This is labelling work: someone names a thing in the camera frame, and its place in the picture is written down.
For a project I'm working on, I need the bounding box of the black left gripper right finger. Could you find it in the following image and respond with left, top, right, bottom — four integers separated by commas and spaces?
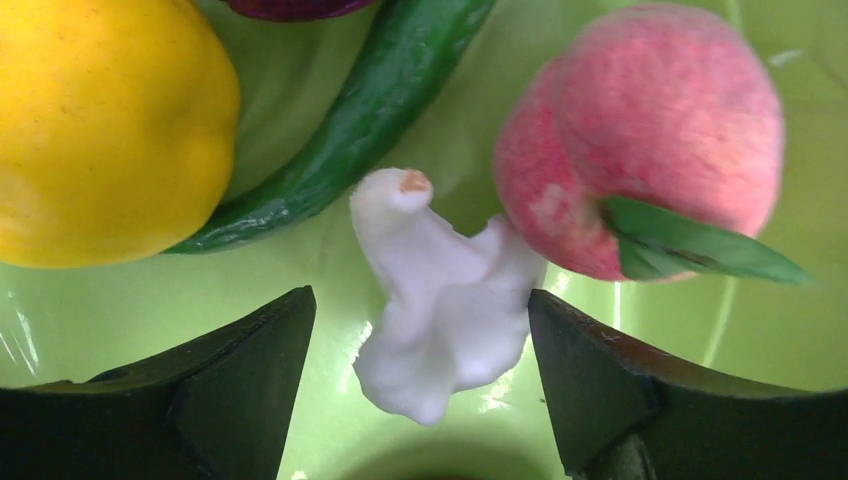
528, 290, 847, 480

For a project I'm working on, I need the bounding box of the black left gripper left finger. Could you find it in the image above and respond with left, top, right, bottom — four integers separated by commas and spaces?
1, 286, 316, 479

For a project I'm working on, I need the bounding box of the white toy garlic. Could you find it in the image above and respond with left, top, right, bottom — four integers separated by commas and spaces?
349, 168, 546, 426

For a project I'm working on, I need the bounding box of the yellow toy pear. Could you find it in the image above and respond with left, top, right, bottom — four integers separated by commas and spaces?
1, 1, 240, 268

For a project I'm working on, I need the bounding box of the pink toy peach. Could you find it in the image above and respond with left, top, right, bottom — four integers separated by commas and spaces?
494, 2, 807, 283

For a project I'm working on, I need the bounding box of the green toy cucumber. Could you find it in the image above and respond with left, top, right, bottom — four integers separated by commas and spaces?
167, 0, 494, 254

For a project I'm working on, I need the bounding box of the purple toy onion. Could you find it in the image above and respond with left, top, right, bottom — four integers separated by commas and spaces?
224, 0, 374, 23

